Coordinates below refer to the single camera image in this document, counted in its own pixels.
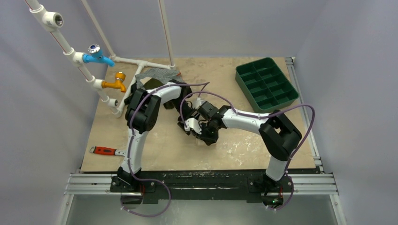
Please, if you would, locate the striped grey underwear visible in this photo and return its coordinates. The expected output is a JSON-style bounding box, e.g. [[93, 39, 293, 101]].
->
[[135, 68, 184, 89]]

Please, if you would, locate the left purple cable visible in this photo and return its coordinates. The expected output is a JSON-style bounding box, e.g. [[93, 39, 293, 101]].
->
[[119, 82, 210, 218]]

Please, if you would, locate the white PVC pipe frame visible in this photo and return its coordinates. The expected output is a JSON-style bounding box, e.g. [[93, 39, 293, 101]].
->
[[25, 0, 176, 118]]

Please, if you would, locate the purple cable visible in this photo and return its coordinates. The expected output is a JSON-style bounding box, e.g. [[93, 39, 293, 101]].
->
[[179, 90, 316, 212], [119, 82, 210, 218]]

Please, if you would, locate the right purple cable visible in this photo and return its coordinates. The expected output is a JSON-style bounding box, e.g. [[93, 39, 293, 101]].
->
[[179, 90, 316, 212]]

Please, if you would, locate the dark green underwear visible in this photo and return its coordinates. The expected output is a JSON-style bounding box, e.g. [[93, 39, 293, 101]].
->
[[143, 78, 164, 90]]

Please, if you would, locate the blue tap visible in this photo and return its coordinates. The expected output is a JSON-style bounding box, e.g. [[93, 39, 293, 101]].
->
[[82, 44, 115, 67]]

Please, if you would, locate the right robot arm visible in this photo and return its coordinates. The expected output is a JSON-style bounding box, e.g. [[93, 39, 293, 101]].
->
[[197, 101, 302, 191]]

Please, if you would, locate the adjustable wrench red handle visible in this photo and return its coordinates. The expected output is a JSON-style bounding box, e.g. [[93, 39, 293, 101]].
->
[[89, 146, 127, 156]]

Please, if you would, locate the orange tap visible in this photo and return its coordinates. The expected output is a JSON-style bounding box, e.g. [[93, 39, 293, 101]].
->
[[101, 72, 127, 93]]

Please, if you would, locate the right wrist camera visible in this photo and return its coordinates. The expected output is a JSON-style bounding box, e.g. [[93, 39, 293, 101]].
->
[[183, 118, 201, 134]]

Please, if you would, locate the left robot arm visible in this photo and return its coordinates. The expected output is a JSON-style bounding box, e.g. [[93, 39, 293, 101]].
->
[[117, 80, 192, 192]]

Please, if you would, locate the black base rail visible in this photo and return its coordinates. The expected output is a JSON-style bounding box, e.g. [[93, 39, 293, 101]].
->
[[110, 169, 294, 206]]

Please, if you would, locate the green compartment tray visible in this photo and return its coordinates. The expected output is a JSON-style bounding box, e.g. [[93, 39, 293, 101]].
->
[[235, 57, 299, 113]]

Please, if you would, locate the beige underwear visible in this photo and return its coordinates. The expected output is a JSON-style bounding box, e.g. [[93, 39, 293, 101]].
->
[[195, 138, 205, 146]]

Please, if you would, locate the black underwear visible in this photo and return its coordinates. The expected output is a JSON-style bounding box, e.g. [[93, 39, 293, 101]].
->
[[123, 82, 138, 107]]

